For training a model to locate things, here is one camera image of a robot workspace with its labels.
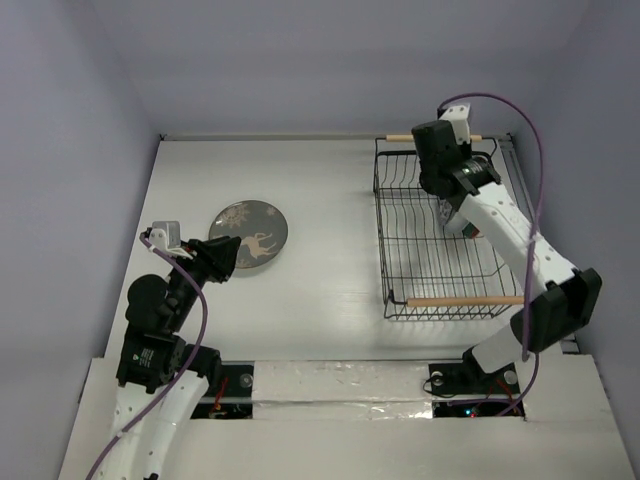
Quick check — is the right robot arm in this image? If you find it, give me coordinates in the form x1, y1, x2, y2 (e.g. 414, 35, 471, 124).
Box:
411, 120, 603, 397

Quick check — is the grey reindeer plate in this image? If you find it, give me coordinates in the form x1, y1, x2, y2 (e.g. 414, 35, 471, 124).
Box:
209, 200, 289, 269

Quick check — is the black wire dish rack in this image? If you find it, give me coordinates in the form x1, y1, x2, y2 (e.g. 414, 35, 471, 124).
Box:
373, 138, 523, 321

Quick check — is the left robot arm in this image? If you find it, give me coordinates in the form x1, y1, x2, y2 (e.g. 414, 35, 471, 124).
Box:
87, 222, 241, 479

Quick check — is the red plate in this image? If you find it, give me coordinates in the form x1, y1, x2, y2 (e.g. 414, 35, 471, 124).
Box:
461, 223, 483, 239

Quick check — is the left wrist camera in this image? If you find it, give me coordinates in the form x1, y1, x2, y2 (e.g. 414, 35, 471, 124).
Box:
148, 220, 181, 252

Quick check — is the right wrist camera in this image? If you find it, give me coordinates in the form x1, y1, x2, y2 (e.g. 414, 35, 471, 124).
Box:
438, 103, 472, 145

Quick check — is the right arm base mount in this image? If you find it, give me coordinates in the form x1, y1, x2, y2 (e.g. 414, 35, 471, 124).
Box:
422, 362, 521, 418

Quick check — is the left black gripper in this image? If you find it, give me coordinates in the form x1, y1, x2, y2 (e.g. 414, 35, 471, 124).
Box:
168, 234, 240, 329

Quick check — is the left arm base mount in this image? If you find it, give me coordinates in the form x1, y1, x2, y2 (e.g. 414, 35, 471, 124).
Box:
191, 362, 254, 420

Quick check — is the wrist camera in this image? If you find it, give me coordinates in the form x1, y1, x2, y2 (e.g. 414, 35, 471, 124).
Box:
148, 220, 181, 252
438, 103, 472, 145

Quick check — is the blue patterned plate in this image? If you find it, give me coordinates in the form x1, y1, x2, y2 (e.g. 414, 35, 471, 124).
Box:
437, 199, 457, 230

